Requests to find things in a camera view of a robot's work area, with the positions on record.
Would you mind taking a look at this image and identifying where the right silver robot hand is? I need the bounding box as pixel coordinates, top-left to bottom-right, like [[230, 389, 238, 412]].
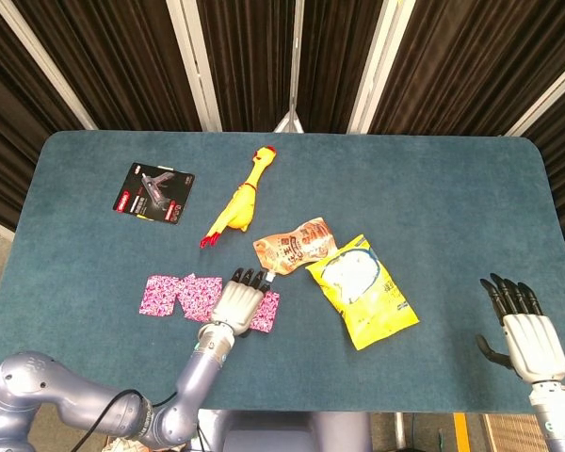
[[475, 273, 565, 385]]

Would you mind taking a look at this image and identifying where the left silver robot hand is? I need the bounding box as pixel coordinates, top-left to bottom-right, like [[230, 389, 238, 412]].
[[210, 266, 272, 340]]

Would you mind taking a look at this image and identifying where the pink patterned cloth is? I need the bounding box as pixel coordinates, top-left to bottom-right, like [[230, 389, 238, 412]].
[[138, 271, 282, 334]]

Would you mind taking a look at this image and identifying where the orange spout pouch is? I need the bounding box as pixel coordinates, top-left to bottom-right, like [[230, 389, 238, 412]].
[[252, 217, 339, 283]]

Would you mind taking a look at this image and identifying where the yellow rubber chicken toy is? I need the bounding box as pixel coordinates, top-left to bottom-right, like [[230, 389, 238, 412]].
[[199, 145, 279, 250]]

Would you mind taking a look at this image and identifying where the yellow snack bag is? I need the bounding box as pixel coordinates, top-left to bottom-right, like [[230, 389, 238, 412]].
[[304, 234, 421, 352]]

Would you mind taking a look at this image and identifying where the black glue gun package card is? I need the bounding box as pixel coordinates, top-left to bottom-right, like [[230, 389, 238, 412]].
[[111, 162, 196, 227]]

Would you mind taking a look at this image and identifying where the grey robot torso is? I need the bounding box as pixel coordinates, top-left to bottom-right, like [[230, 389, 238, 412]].
[[220, 412, 373, 452]]

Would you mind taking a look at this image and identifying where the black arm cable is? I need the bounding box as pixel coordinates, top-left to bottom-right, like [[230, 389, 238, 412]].
[[73, 388, 185, 452]]

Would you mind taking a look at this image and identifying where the thin white frame post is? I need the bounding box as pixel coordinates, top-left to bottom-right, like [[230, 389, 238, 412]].
[[272, 0, 307, 135]]

